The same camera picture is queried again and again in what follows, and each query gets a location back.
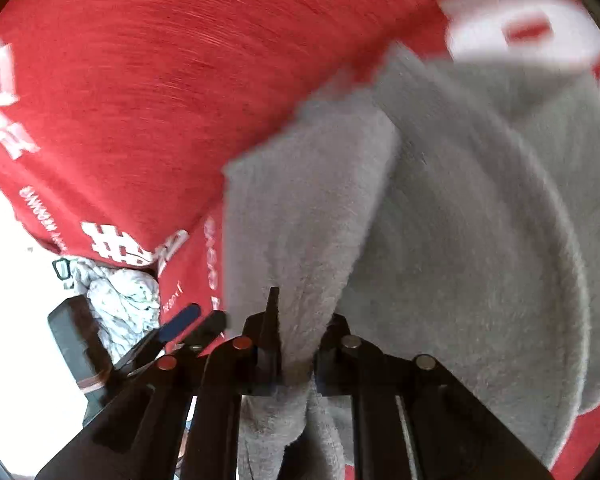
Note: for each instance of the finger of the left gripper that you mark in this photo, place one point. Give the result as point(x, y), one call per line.
point(153, 343)
point(202, 336)

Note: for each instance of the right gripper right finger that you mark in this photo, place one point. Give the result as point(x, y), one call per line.
point(347, 365)

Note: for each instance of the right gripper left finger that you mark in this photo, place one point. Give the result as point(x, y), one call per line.
point(247, 365)

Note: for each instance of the grey knit sweater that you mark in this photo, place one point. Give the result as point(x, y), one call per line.
point(445, 208)

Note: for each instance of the light floral cloth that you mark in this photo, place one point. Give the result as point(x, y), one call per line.
point(124, 302)

